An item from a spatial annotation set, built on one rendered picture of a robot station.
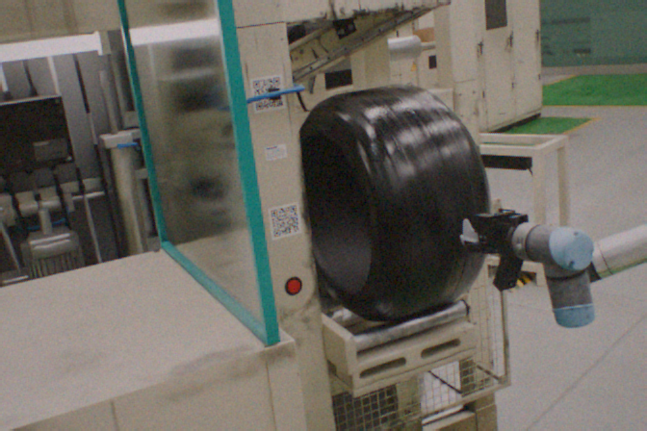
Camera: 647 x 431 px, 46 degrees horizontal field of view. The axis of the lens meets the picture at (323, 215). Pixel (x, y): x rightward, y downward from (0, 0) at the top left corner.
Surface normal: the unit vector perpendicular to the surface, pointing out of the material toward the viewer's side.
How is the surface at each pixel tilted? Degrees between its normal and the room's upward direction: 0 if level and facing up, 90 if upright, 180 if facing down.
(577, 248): 83
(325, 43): 90
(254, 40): 90
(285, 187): 90
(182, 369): 0
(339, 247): 52
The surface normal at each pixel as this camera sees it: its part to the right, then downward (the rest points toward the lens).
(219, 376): 0.44, 0.19
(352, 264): 0.20, -0.60
